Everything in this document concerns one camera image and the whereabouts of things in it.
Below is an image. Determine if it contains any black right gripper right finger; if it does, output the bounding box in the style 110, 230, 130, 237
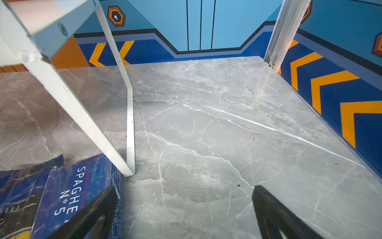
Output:
252, 185, 322, 239

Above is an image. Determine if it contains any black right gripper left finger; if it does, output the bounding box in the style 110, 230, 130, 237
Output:
48, 186, 118, 239

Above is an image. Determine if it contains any dark blue Barilla spaghetti box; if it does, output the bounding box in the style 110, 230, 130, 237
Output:
30, 154, 122, 239

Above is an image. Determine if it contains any blue yellow spaghetti bag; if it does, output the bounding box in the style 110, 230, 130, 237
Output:
1, 155, 64, 239

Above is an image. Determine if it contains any white two-tier metal shelf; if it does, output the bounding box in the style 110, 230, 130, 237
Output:
1, 0, 136, 177

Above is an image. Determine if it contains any aluminium corner post right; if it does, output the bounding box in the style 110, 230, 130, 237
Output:
265, 0, 310, 72

